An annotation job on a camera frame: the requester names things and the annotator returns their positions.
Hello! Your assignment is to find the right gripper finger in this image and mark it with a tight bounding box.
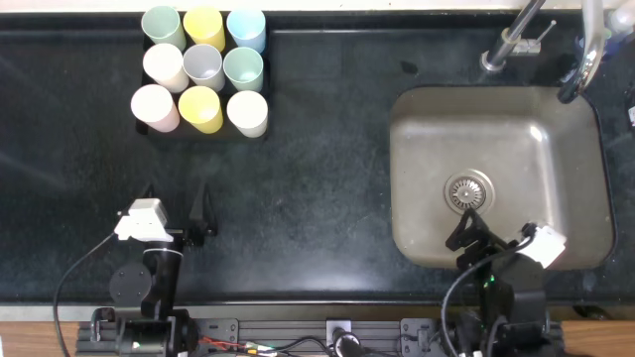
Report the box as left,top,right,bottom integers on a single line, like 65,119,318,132
444,207,483,252

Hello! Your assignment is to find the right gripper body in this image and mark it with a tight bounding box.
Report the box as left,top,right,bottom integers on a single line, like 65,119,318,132
458,236,518,272

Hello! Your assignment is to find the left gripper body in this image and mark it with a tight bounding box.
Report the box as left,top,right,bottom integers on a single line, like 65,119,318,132
167,225,207,248

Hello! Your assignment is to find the yellow cup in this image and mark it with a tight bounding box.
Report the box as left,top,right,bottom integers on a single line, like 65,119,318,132
182,5,226,54
178,85,224,135

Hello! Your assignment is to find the white cup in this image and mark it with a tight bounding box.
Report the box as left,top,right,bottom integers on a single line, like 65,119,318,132
142,43,191,94
225,89,270,139

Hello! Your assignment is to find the pink cup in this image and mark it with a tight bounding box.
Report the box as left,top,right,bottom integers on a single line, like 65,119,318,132
129,83,181,134

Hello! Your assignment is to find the steel sink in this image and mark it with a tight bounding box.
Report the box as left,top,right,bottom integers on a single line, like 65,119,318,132
388,84,617,272

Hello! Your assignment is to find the grey cup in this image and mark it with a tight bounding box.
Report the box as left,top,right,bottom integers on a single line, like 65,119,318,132
182,43,226,93

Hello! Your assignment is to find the green cup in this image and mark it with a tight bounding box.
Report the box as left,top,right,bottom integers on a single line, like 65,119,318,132
140,4,188,52
222,46,265,93

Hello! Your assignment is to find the black tray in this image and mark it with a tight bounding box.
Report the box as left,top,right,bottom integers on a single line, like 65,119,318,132
134,9,272,141

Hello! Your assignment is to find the steel tap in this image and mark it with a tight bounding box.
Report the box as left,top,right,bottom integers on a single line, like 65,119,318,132
478,0,614,105

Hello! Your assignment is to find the blue cup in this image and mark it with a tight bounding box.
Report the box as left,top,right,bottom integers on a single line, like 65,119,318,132
225,6,267,55

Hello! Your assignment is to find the blue soap bottle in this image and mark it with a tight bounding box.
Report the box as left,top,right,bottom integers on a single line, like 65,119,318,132
573,2,635,59

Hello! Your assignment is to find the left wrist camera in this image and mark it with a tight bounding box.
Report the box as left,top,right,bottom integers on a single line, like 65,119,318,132
113,197,175,243

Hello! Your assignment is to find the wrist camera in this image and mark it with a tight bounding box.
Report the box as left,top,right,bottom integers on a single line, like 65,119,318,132
113,197,175,243
515,222,568,270

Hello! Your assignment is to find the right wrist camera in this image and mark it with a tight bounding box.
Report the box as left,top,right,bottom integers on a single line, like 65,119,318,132
515,222,568,270

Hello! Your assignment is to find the mounting rail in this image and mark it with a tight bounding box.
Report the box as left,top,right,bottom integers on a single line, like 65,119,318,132
76,306,565,357

